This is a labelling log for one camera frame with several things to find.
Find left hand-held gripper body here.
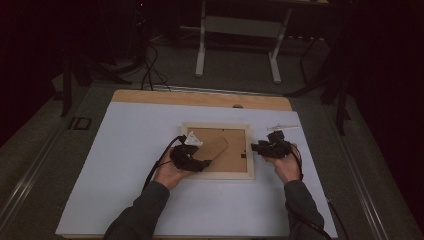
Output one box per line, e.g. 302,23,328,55
169,131,204,173

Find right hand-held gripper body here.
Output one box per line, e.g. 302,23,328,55
259,123,300,160

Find wooden photo frame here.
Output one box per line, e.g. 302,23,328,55
180,121,255,181

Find person's left hand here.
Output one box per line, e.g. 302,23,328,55
153,146,195,192

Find person's right hand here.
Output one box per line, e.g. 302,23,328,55
264,143,303,185

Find black metal stand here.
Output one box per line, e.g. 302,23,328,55
53,46,134,118
284,33,353,136

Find black floor socket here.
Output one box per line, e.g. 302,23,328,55
67,116,93,131

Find dark computer tower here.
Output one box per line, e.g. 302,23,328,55
130,0,150,66

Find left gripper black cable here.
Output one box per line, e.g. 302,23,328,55
142,134,188,192

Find black floor cables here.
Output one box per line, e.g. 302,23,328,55
140,42,172,92

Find grey metal floor rail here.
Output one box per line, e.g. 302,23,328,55
0,124,68,231
322,101,392,240

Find white metal desk frame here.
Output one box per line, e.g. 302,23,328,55
194,0,331,84

